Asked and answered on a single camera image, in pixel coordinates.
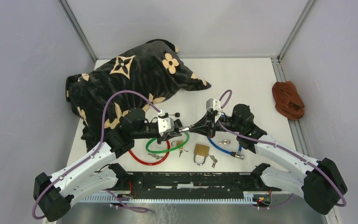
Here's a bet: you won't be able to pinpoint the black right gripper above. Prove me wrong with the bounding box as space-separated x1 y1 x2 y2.
189 110 242 139

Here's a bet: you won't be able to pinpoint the red cable lock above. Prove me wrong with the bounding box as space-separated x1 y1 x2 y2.
129 140 171 167

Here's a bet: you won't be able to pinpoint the small brass padlock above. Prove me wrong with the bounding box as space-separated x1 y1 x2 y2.
171 140 184 148

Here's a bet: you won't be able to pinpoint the black head padlock key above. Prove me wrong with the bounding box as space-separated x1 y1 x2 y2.
169 112 180 118

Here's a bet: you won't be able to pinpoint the green cable lock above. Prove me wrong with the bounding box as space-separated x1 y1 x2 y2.
145 126 190 154

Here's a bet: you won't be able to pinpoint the blue lock keys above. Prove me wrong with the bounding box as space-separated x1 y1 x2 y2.
218 140 231 145

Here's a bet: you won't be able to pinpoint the large brass padlock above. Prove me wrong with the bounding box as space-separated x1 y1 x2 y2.
193 143 210 166

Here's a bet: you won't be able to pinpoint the red lock keys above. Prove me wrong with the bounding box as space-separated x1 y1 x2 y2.
148 153 164 160

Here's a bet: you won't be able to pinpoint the large padlock keys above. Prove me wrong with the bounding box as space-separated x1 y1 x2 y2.
209 155 218 168

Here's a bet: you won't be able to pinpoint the blue cable lock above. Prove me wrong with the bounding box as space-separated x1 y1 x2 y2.
207 136 245 160

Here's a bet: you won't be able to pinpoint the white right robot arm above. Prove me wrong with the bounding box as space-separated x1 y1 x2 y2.
190 104 348 215

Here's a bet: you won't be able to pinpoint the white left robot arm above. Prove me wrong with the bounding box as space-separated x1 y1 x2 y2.
32 108 190 222

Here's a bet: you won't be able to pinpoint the black floral patterned cloth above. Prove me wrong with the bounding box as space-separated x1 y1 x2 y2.
66 39 211 150

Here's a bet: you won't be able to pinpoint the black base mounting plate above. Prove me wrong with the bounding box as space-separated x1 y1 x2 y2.
112 172 280 199

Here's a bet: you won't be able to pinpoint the brown crumpled cloth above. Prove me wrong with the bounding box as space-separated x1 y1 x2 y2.
272 81 305 120

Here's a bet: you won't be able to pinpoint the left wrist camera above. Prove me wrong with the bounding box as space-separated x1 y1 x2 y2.
157 110 174 136

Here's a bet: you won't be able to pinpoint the white toothed cable duct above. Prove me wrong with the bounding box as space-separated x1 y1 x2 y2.
80 192 257 205

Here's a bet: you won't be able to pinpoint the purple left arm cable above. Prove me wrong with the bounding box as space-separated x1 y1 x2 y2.
31 90 163 220

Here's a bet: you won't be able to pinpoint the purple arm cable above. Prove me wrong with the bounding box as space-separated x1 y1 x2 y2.
31 90 163 220
217 89 348 210

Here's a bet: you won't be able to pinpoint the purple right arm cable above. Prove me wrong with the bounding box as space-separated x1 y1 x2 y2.
217 89 348 210

